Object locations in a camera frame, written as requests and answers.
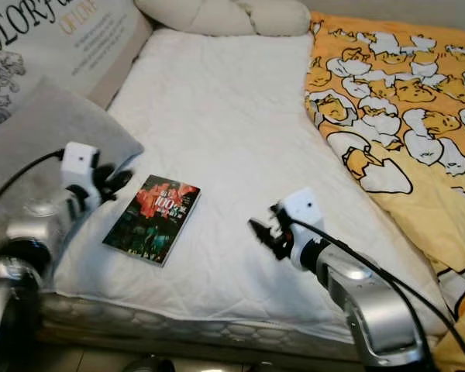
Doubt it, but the grey bed frame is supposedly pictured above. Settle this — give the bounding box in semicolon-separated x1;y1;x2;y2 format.
40;329;369;367

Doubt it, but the beige knotted bolster pillow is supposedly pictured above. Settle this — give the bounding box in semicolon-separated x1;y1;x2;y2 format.
134;0;313;39

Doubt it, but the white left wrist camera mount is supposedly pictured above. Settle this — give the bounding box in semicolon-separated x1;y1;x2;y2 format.
64;143;102;202

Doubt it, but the grey patterned mattress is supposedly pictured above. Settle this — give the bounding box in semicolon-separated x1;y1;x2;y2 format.
42;291;367;357

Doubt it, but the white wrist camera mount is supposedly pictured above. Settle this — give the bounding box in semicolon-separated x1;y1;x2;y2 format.
64;143;102;202
277;186;327;264

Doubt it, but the white quilted mattress cover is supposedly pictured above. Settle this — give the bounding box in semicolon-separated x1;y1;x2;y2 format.
53;29;452;343

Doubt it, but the dark red-green cover book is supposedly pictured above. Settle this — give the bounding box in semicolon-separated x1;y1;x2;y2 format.
103;174;202;267

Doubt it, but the plain grey pillow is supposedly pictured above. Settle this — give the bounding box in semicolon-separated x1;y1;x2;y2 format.
0;76;145;249

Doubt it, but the yellow duck print blanket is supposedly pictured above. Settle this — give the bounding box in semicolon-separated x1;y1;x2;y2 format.
305;9;465;372

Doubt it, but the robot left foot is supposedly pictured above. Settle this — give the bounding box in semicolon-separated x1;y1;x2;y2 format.
124;354;176;372

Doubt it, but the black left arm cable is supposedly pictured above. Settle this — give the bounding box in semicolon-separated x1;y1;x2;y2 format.
0;149;67;215

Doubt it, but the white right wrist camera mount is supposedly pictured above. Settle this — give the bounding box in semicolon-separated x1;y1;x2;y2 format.
277;186;327;264

